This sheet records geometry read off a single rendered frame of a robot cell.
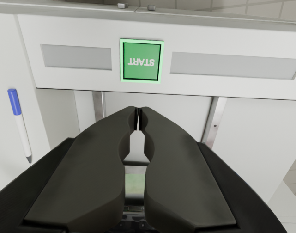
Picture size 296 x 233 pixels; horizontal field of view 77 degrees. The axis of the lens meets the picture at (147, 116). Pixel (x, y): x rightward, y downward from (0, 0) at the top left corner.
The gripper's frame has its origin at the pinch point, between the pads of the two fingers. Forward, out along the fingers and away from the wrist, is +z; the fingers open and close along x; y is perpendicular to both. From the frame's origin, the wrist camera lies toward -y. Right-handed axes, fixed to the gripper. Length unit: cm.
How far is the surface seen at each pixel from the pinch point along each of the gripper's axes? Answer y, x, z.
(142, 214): 46, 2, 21
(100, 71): 2.5, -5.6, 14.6
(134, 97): 12.9, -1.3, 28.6
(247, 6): -8, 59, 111
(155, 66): 1.2, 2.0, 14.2
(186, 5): -6, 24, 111
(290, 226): 59, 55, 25
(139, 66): 1.3, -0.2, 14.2
